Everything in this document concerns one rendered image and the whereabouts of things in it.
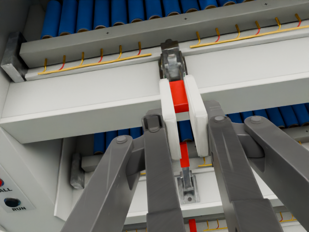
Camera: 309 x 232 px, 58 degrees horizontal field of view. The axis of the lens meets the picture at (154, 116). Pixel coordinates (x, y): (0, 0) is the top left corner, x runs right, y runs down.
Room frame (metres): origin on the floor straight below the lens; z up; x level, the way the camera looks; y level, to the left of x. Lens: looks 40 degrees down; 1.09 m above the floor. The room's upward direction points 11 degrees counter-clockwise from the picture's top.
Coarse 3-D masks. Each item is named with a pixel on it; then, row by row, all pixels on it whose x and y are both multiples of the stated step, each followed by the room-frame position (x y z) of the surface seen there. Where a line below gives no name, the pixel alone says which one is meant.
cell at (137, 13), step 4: (128, 0) 0.34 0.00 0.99; (132, 0) 0.33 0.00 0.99; (136, 0) 0.33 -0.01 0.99; (140, 0) 0.33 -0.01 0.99; (128, 4) 0.34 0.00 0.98; (132, 4) 0.33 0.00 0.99; (136, 4) 0.32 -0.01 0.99; (140, 4) 0.33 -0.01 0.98; (128, 8) 0.33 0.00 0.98; (132, 8) 0.32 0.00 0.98; (136, 8) 0.32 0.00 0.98; (140, 8) 0.32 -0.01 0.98; (132, 12) 0.31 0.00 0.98; (136, 12) 0.31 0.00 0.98; (140, 12) 0.31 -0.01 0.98; (132, 16) 0.31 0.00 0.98; (136, 16) 0.30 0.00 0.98; (140, 16) 0.31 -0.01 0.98; (144, 16) 0.31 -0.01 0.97; (132, 20) 0.30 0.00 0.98; (144, 20) 0.30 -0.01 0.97
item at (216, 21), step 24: (264, 0) 0.28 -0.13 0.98; (288, 0) 0.27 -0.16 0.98; (144, 24) 0.28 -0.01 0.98; (168, 24) 0.27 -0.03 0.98; (192, 24) 0.27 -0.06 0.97; (216, 24) 0.27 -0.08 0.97; (240, 24) 0.27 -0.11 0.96; (264, 24) 0.27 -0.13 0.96; (24, 48) 0.29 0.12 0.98; (48, 48) 0.28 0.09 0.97; (72, 48) 0.28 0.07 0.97; (96, 48) 0.28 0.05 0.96; (120, 48) 0.27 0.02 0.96; (48, 72) 0.27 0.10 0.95
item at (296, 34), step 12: (264, 36) 0.25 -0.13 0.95; (276, 36) 0.25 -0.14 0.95; (288, 36) 0.25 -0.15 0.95; (300, 36) 0.25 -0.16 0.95; (192, 48) 0.26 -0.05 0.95; (204, 48) 0.25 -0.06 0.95; (216, 48) 0.25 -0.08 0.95; (228, 48) 0.25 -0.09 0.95; (132, 60) 0.26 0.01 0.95; (144, 60) 0.26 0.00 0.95; (156, 60) 0.26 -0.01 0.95; (36, 72) 0.27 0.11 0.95; (60, 72) 0.27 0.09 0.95; (72, 72) 0.27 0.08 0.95
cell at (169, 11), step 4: (164, 0) 0.33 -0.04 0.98; (168, 0) 0.32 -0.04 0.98; (172, 0) 0.32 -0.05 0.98; (176, 0) 0.32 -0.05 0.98; (164, 4) 0.32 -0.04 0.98; (168, 4) 0.31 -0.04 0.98; (172, 4) 0.31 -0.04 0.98; (176, 4) 0.31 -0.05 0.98; (164, 8) 0.32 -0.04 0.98; (168, 8) 0.31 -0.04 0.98; (172, 8) 0.30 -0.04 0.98; (176, 8) 0.30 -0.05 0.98; (168, 12) 0.30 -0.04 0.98; (172, 12) 0.30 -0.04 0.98; (176, 12) 0.30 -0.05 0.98; (180, 12) 0.30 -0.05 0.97
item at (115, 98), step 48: (0, 0) 0.34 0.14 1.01; (0, 48) 0.29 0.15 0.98; (144, 48) 0.28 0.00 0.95; (240, 48) 0.25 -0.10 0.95; (288, 48) 0.24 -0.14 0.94; (0, 96) 0.25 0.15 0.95; (48, 96) 0.24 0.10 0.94; (96, 96) 0.23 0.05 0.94; (144, 96) 0.22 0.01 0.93; (240, 96) 0.21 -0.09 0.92; (288, 96) 0.21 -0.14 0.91
